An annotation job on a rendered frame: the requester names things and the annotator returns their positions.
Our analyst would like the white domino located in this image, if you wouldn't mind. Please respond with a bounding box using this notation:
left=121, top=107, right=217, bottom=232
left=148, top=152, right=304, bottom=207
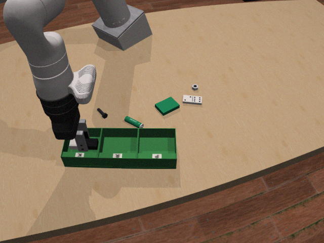
left=183, top=95, right=202, bottom=105

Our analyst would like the green flat rectangular pad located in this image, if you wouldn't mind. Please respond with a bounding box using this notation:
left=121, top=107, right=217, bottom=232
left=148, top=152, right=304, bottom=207
left=155, top=97, right=180, bottom=116

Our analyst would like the green three-compartment tray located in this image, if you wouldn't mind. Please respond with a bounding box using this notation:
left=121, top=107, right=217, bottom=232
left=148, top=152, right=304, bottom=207
left=61, top=128, right=177, bottom=169

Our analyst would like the black bolt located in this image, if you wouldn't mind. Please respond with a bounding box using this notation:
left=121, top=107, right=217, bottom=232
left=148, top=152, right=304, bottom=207
left=97, top=108, right=108, bottom=119

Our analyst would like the green battery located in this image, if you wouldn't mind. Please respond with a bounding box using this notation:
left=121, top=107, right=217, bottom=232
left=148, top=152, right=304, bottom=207
left=125, top=116, right=144, bottom=128

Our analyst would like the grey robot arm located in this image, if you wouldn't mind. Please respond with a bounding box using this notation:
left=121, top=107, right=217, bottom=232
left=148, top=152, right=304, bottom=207
left=0, top=0, right=131, bottom=78

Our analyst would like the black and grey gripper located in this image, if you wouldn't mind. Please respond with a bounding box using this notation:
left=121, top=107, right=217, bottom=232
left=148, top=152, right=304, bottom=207
left=32, top=62, right=97, bottom=151

